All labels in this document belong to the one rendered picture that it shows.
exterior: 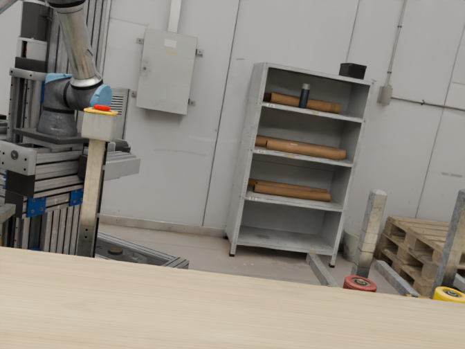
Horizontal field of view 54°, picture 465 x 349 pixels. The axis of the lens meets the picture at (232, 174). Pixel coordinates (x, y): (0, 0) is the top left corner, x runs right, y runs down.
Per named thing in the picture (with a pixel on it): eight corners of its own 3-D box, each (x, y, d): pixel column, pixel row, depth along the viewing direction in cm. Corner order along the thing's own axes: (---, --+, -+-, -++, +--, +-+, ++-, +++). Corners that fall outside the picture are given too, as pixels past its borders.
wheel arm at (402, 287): (373, 269, 161) (376, 258, 160) (382, 271, 161) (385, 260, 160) (438, 338, 118) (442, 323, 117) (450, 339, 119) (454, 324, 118)
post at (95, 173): (72, 300, 122) (90, 136, 114) (90, 302, 123) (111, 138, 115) (68, 308, 118) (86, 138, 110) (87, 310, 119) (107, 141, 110)
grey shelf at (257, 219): (223, 237, 410) (253, 63, 381) (317, 248, 425) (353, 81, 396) (229, 256, 367) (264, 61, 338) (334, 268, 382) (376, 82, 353)
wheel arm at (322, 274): (304, 262, 158) (306, 251, 157) (313, 263, 158) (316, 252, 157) (346, 329, 115) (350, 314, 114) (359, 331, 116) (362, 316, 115)
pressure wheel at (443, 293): (463, 342, 116) (475, 300, 114) (433, 337, 116) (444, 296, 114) (448, 326, 124) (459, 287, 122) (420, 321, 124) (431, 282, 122)
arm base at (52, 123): (55, 128, 188) (57, 104, 186) (85, 136, 183) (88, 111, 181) (27, 129, 174) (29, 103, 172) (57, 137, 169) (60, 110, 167)
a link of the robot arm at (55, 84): (57, 105, 184) (60, 71, 181) (84, 111, 180) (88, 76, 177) (35, 104, 173) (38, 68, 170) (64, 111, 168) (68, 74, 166)
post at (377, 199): (333, 347, 132) (370, 187, 123) (344, 347, 132) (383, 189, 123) (337, 354, 128) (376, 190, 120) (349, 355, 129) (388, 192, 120)
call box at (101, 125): (86, 137, 115) (90, 106, 114) (114, 141, 116) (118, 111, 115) (79, 140, 108) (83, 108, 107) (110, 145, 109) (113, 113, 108)
